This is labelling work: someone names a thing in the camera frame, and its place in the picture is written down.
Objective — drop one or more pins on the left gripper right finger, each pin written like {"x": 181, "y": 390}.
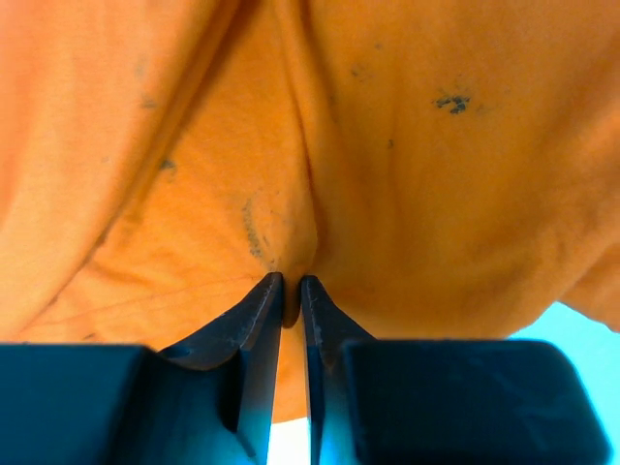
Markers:
{"x": 446, "y": 401}

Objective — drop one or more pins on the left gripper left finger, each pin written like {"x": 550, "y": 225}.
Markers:
{"x": 206, "y": 399}

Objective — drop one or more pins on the orange t-shirt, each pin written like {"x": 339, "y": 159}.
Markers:
{"x": 445, "y": 168}

